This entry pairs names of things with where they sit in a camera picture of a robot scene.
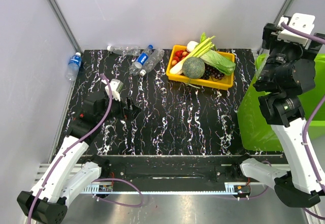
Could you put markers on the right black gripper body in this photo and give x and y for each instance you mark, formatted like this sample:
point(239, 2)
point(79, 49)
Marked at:
point(269, 41)

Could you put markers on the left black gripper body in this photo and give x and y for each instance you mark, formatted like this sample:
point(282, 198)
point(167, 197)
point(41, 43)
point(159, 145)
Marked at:
point(117, 109)

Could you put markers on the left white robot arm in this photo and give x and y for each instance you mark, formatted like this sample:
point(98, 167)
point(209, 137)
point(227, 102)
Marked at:
point(50, 197)

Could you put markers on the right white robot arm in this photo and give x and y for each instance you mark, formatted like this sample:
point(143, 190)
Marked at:
point(289, 72)

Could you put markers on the black marble mat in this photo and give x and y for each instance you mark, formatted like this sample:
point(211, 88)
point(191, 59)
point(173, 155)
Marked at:
point(174, 118)

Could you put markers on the Pepsi bottle on table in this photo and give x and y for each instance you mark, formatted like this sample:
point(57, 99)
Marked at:
point(139, 62)

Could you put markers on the napa cabbage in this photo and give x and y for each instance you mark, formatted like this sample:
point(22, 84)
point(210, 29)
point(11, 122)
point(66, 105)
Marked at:
point(221, 63)

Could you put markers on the clear crushed bottle right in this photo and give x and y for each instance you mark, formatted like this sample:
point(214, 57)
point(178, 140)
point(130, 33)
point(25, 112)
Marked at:
point(152, 61)

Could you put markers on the white radish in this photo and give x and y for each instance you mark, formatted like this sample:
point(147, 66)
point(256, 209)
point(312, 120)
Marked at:
point(177, 69)

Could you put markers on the clear bottle at back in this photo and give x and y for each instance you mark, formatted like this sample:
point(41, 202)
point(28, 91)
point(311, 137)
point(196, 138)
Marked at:
point(124, 50)

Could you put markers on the yellow plastic tray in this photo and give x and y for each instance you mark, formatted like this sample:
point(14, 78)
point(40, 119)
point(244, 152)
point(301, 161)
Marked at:
point(224, 84)

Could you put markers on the celery stalks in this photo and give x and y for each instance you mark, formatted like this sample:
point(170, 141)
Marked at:
point(203, 46)

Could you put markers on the dark grape bunch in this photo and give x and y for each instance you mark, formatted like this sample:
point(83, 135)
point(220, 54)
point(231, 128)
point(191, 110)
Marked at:
point(212, 73)

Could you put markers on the red strawberries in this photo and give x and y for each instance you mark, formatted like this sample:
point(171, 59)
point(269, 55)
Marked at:
point(179, 55)

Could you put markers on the green netted melon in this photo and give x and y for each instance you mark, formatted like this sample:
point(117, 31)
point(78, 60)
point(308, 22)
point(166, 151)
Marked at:
point(193, 68)

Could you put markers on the white mushroom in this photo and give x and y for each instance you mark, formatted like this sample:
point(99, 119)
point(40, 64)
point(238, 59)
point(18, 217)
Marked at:
point(191, 46)

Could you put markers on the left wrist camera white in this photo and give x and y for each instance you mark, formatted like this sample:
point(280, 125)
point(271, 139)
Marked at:
point(116, 88)

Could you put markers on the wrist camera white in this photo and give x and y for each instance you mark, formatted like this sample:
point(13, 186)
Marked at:
point(116, 88)
point(300, 22)

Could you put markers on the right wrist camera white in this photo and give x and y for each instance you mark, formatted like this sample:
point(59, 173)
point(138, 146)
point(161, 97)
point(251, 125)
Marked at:
point(300, 22)

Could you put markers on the Pepsi bottle by wall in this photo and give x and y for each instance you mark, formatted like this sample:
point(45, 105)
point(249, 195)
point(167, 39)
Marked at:
point(73, 67)

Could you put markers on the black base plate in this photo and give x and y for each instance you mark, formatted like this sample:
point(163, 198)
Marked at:
point(149, 170)

